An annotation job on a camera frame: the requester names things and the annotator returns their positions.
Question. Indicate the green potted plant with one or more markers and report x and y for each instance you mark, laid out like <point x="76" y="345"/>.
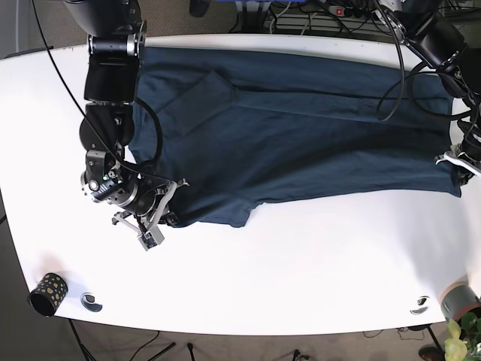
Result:
<point x="463" y="343"/>

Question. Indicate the right silver table grommet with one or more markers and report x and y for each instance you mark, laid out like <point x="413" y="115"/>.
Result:
<point x="420" y="305"/>

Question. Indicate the black gold-dotted cup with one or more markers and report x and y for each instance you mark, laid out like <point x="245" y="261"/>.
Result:
<point x="48" y="294"/>

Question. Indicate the grey flower pot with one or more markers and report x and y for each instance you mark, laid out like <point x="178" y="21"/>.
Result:
<point x="457" y="300"/>

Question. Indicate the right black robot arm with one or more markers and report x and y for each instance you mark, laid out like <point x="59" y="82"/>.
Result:
<point x="116" y="38"/>

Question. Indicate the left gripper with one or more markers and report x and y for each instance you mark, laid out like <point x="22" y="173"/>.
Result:
<point x="457" y="157"/>

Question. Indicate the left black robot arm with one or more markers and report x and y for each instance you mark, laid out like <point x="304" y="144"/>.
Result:
<point x="441" y="47"/>

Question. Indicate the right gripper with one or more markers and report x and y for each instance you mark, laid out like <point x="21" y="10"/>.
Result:
<point x="144" y="204"/>

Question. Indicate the silver table grommet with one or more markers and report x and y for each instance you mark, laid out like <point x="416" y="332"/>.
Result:
<point x="89" y="302"/>
<point x="420" y="305"/>

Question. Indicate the left silver table grommet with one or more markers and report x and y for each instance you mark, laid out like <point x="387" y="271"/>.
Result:
<point x="89" y="302"/>

